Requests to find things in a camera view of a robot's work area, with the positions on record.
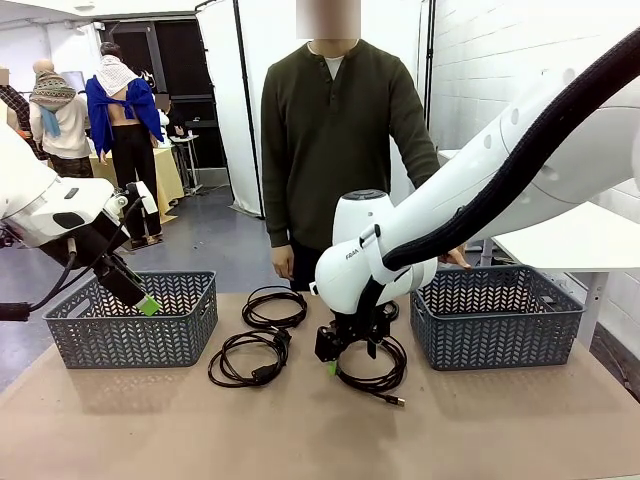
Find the person's left hand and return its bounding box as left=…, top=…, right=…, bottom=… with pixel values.
left=438, top=247, right=472, bottom=271

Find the black braided right arm hose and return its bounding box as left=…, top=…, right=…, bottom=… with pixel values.
left=382, top=27, right=640, bottom=274

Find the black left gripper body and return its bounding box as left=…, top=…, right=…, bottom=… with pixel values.
left=93, top=253, right=148, bottom=308

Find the bystander in dark clothes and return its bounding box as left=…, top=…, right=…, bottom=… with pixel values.
left=154, top=92, right=186, bottom=146

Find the white backdrop panel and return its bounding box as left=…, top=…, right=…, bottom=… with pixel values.
left=195, top=0, right=266, bottom=217

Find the table with yellow cloth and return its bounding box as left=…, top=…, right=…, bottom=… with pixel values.
left=88, top=144, right=185, bottom=217

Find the mannequin with blue cardigan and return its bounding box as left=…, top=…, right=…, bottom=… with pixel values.
left=84, top=42, right=167, bottom=247

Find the person's left forearm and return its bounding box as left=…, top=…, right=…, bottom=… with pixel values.
left=399, top=139, right=441, bottom=191

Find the white desk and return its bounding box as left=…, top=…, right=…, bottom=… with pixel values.
left=437, top=148, right=640, bottom=351

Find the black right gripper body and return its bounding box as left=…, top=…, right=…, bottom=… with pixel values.
left=329, top=305, right=394, bottom=352

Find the black light stand pole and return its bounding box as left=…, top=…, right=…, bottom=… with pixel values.
left=417, top=0, right=437, bottom=141

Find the thin black cable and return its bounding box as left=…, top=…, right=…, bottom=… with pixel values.
left=241, top=285, right=309, bottom=330

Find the mannequin with patterned scarf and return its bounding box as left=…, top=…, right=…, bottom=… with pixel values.
left=28, top=58, right=95, bottom=179

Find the person's right hand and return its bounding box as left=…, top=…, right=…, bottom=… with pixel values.
left=269, top=243, right=296, bottom=281

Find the black power cord with socket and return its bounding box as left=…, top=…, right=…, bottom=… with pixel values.
left=208, top=327, right=293, bottom=389

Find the black USB cable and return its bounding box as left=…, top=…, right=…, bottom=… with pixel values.
left=335, top=333, right=409, bottom=407

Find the grey plastic woven-pattern basket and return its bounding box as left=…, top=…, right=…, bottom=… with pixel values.
left=409, top=264, right=585, bottom=372
left=42, top=271, right=219, bottom=370

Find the white glossy mannequin torso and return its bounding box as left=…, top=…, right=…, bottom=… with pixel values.
left=139, top=69, right=171, bottom=146

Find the bystander in plaid shirt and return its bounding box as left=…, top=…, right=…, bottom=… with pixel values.
left=0, top=67, right=34, bottom=151

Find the small metal cart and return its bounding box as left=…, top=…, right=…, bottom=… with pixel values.
left=169, top=132, right=204, bottom=197

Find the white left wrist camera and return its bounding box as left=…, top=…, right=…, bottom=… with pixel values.
left=127, top=180, right=160, bottom=215

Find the person's right forearm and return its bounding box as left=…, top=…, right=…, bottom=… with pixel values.
left=260, top=164, right=296, bottom=249

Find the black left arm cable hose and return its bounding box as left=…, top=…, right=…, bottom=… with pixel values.
left=0, top=197, right=146, bottom=324

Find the person in green shirt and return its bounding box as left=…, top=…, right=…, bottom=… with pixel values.
left=260, top=38, right=441, bottom=292

